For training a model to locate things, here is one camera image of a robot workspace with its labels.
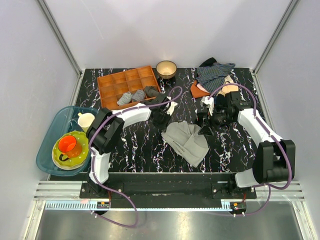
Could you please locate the yellow-green dotted plate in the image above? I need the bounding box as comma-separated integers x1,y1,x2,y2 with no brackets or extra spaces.
51,131,90,170

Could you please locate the purple cable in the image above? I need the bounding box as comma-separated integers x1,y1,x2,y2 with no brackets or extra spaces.
205,83,294,217
87,86,183,228

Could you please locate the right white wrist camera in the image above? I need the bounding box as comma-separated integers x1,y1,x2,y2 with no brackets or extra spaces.
200,96,215,116

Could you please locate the cream mug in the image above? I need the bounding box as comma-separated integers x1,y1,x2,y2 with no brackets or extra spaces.
77,112,95,133

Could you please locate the striped rolled underwear middle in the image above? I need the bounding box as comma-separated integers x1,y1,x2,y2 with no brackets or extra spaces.
131,89,146,102

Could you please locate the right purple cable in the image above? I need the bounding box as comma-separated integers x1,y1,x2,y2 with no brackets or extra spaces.
205,83,294,217

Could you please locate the beige bowl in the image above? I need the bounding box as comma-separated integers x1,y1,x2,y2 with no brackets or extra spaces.
156,60,177,79

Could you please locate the orange cloth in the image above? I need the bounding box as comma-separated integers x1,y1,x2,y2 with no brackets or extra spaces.
190,80,210,99

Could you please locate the striped rolled underwear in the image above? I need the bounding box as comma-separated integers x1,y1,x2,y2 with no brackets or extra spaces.
131,89,146,102
117,91,133,106

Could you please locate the orange cup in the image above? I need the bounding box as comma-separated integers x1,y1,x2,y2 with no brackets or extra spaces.
58,135,82,162

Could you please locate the blue plastic tub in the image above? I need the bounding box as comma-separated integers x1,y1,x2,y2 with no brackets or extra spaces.
36,106,98,177

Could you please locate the beige underwear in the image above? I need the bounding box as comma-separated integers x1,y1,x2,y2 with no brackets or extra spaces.
218,75,239,96

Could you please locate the striped rolled underwear left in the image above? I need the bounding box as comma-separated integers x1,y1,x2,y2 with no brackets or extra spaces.
117,91,133,106

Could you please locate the black underwear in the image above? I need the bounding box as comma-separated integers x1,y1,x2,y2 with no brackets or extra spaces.
199,57,217,68

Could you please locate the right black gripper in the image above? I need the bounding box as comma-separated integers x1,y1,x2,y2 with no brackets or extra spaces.
198,107,235,137

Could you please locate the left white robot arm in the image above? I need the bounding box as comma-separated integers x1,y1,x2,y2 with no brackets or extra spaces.
86,93,173,198

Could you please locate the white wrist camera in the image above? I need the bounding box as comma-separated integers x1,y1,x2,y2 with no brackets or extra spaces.
200,96,215,116
163,101,178,116

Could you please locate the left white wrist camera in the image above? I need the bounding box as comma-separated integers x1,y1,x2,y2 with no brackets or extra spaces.
163,101,178,116

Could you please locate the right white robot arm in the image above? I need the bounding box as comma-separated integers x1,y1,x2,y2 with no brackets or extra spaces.
197,91,296,199

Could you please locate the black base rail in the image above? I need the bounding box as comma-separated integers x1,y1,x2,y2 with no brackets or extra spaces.
79,172,257,210

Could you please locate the dark grey rolled underwear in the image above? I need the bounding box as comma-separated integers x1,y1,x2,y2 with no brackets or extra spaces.
144,86,160,98

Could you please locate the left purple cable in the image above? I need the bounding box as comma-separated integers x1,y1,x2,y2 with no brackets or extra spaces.
87,86,183,228

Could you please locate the orange compartment tray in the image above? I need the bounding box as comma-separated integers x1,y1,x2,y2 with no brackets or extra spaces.
97,65,161,110

